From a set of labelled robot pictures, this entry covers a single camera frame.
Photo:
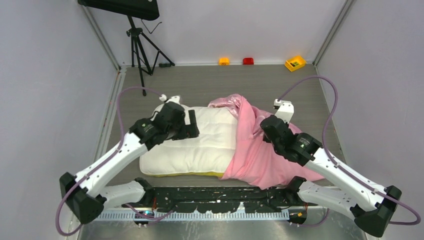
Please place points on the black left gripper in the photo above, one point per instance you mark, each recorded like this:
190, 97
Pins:
188, 130

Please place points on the white yellow-edged pillow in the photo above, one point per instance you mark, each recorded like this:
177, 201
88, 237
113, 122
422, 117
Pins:
209, 154

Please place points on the pink floral pillowcase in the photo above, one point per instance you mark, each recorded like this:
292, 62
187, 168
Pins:
255, 161

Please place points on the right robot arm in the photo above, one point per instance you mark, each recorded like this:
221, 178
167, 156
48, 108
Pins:
370, 205

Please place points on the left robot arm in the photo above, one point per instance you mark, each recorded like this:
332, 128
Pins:
87, 194

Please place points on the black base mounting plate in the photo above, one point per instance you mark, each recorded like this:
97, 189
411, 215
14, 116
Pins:
218, 199

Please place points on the small black adapter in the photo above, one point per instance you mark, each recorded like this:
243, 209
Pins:
165, 65

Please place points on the orange toy block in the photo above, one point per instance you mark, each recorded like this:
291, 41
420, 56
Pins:
224, 61

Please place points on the red toy block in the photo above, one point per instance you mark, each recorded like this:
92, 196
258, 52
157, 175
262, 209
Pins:
248, 61

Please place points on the yellow toy bin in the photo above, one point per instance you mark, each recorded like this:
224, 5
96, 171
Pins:
295, 63

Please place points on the black light panel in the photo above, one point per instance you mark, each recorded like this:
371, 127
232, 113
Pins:
142, 9

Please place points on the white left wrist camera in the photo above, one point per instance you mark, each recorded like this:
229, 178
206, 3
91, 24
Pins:
176, 99

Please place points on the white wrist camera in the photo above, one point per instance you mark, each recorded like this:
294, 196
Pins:
176, 99
284, 110

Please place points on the black camera tripod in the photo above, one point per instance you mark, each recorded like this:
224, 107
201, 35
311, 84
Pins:
139, 56

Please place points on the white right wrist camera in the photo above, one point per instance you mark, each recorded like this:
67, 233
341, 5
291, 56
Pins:
284, 110

